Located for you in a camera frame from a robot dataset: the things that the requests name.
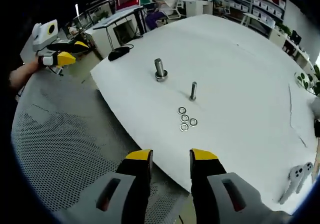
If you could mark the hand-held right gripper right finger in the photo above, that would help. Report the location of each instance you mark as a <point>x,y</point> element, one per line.
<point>205,174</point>

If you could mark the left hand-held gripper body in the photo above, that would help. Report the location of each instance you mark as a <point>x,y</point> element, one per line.
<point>43,38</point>

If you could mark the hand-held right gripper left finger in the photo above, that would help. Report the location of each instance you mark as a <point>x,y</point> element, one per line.
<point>136,176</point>

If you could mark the small steel washer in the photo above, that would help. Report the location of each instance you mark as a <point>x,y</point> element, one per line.
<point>190,122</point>
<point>182,118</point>
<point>178,110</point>
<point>180,127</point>

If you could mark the small threaded steel stud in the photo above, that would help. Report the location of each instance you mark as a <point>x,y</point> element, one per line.
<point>193,89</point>

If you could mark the large threaded steel stud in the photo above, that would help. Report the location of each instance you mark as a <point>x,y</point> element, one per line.
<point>159,65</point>

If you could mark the black computer mouse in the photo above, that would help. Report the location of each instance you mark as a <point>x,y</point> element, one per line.
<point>117,55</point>

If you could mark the white standing desk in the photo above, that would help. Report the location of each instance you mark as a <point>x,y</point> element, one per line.
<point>117,18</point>

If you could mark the grey mesh office chair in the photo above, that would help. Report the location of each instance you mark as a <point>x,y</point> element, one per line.
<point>62,146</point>

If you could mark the white handheld controller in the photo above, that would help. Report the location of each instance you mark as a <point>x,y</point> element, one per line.
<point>296,174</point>
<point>308,167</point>

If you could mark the white office chair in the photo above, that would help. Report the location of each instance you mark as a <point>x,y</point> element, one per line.
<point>176,10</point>

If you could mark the white sheet of paper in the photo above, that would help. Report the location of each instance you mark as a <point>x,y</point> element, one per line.
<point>300,114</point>

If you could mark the small black adapter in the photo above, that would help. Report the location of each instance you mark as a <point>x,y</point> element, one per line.
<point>317,125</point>

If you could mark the low white cabinet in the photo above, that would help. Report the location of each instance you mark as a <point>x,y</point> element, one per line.
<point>277,37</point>

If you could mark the white side table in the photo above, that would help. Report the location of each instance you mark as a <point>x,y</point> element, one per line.
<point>252,17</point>

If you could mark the small black device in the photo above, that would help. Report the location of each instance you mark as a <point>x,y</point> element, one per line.
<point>296,37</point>

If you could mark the small green plant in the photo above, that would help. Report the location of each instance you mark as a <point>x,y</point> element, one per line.
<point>283,29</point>

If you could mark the shelving with white boxes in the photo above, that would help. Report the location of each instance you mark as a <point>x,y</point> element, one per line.
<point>257,2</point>

